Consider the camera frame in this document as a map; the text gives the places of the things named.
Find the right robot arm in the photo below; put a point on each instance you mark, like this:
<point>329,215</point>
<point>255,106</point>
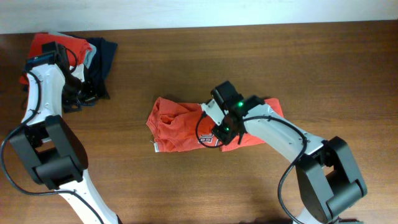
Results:
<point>329,179</point>

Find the orange-red t-shirt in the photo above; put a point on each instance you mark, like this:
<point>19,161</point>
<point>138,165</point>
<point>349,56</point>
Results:
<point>177,127</point>

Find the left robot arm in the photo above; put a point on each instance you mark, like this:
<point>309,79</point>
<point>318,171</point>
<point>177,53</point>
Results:
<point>48,149</point>

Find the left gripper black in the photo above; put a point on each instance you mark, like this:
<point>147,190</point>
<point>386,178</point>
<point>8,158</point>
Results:
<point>91,95</point>

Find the folded grey shirt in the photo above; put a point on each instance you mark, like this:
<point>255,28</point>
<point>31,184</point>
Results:
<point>90,56</point>

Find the folded red-orange shirt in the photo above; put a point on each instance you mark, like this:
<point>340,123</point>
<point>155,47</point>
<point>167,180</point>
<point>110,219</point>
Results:
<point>46,72</point>

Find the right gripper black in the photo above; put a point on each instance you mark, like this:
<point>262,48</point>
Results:
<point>225,137</point>

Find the folded dark navy garment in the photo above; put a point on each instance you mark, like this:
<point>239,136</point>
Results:
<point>100,65</point>

